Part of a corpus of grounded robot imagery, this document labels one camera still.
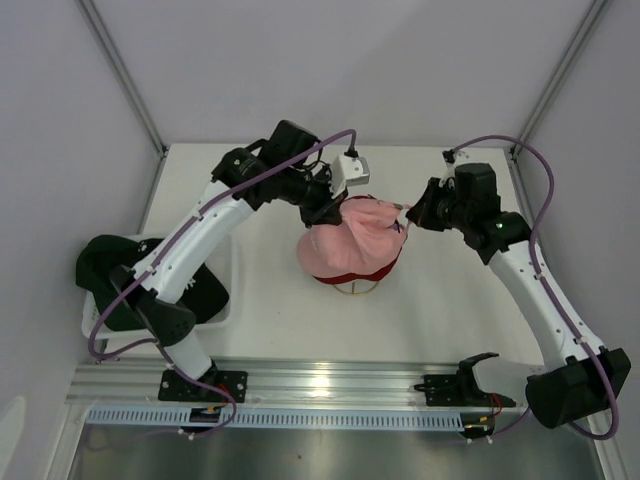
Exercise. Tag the white slotted cable duct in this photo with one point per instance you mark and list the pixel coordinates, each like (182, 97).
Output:
(277, 418)

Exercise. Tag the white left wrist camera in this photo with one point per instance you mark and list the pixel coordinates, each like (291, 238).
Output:
(348, 172)

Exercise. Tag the aluminium frame post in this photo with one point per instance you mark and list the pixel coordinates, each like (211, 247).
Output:
(112, 55)
(577, 44)

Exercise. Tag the aluminium mounting rail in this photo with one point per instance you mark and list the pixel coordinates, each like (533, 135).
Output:
(291, 384)

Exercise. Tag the black baseball cap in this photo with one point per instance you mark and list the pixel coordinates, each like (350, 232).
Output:
(205, 297)

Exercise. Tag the gold wire hat stand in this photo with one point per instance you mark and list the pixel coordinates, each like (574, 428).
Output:
(357, 287)

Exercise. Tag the pink baseball cap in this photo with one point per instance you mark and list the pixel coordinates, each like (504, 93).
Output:
(350, 237)

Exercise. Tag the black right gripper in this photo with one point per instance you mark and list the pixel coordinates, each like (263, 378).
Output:
(421, 212)

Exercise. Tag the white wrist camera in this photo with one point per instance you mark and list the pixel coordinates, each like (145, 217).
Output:
(449, 157)
(348, 172)

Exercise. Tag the white plastic basket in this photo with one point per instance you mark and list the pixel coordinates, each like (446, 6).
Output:
(123, 323)

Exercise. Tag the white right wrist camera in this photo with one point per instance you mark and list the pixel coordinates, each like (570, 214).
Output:
(449, 157)

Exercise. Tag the left aluminium frame post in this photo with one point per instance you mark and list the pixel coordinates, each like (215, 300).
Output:
(112, 55)

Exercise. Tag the dark green baseball cap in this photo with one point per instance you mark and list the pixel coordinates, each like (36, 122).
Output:
(100, 256)

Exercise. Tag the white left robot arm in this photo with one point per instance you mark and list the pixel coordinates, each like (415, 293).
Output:
(292, 165)

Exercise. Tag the red baseball cap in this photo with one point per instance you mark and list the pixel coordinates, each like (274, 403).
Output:
(355, 277)

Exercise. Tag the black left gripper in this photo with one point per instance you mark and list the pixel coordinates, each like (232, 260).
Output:
(328, 209)

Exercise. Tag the right aluminium frame post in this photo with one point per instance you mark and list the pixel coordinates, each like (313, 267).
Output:
(577, 44)

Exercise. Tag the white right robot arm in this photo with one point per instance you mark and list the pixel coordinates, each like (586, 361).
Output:
(580, 378)

